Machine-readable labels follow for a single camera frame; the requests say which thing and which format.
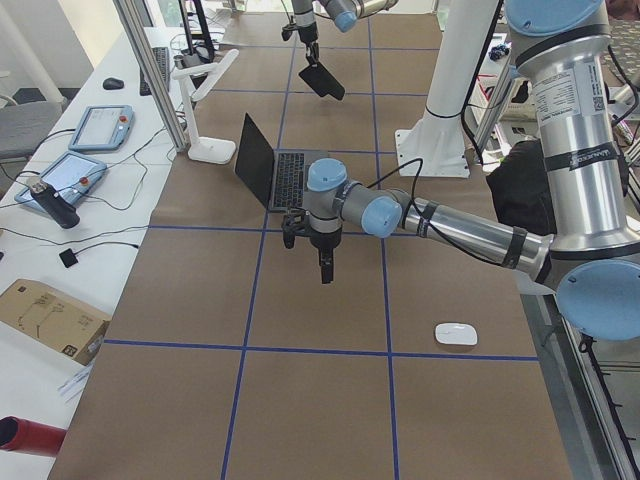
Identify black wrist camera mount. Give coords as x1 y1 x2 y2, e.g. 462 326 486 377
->
281 24 297 41
281 209 307 249

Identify cardboard box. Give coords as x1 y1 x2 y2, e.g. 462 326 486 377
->
1 279 111 366

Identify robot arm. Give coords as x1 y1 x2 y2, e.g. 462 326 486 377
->
305 1 639 340
281 0 398 65

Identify blue teach pendant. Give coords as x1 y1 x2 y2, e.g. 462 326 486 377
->
68 105 134 153
40 151 107 206

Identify red cylinder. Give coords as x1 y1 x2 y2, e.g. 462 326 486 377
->
1 416 67 457

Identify blue teach pendant far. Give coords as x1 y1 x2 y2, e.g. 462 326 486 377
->
68 105 134 153

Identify black keyboard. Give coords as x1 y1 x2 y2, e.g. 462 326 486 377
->
139 46 171 97

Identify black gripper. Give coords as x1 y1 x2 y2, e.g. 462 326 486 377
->
304 40 319 63
310 228 342 284

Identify black cylindrical handheld device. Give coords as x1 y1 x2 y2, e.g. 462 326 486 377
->
28 178 80 229

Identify white desk lamp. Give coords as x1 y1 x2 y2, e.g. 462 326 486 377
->
172 49 239 165

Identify grey laptop computer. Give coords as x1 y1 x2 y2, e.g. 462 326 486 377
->
234 113 329 213

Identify aluminium frame post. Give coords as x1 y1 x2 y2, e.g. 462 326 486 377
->
113 0 187 153

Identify small black square puck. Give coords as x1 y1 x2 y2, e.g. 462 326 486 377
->
59 248 78 268

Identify black computer mouse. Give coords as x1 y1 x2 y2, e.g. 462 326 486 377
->
102 77 125 91

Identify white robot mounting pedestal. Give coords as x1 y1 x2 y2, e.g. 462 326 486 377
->
395 0 501 178

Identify black mouse pad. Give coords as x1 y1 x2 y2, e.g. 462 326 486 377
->
298 62 345 101

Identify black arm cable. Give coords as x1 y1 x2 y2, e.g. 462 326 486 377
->
369 157 506 266

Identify white computer mouse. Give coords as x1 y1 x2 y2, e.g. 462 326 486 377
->
434 322 478 346

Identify blue teach pendant near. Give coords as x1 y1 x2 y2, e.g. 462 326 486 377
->
40 151 107 206

